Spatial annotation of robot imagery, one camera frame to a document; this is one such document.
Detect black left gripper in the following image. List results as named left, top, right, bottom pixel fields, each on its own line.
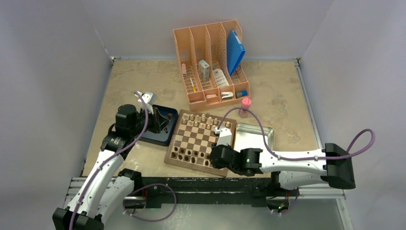
left=129, top=105, right=170, bottom=137

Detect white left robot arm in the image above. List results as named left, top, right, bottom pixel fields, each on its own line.
left=52, top=104, right=174, bottom=230

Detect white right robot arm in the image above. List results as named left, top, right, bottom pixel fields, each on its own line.
left=209, top=143, right=356, bottom=195

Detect dark chess pieces in tray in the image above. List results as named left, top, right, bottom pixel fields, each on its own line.
left=164, top=114, right=172, bottom=133

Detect wooden chess board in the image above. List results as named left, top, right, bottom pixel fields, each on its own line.
left=164, top=109, right=228, bottom=177

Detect light chess pieces row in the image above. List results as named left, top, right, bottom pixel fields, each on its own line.
left=176, top=112, right=222, bottom=137

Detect dark blue tin tray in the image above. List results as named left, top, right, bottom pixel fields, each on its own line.
left=140, top=105, right=179, bottom=147

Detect yellow pen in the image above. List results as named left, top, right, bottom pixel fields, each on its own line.
left=190, top=77, right=197, bottom=92

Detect pink cap bottle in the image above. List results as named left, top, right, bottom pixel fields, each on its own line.
left=239, top=98, right=251, bottom=117

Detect white stapler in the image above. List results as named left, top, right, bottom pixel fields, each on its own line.
left=220, top=92, right=234, bottom=101

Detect blue cap glue stick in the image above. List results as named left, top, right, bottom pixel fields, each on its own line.
left=235, top=91, right=248, bottom=99

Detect white red small box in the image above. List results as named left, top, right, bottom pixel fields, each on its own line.
left=198, top=59, right=210, bottom=81

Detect white labelled packet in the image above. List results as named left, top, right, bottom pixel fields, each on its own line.
left=213, top=69, right=229, bottom=88

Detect orange file organizer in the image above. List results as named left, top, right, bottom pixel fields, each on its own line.
left=173, top=20, right=251, bottom=111

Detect blue folder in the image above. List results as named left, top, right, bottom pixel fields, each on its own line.
left=226, top=30, right=246, bottom=76

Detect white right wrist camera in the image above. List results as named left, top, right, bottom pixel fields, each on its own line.
left=214, top=126, right=233, bottom=146

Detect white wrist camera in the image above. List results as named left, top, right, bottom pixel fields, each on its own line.
left=214, top=126, right=233, bottom=146
left=138, top=92, right=157, bottom=106

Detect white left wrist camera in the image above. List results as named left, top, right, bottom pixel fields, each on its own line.
left=138, top=92, right=157, bottom=106

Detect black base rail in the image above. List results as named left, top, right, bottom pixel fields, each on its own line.
left=112, top=176, right=305, bottom=208

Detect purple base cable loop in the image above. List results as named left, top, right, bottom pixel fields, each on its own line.
left=122, top=183, right=177, bottom=223

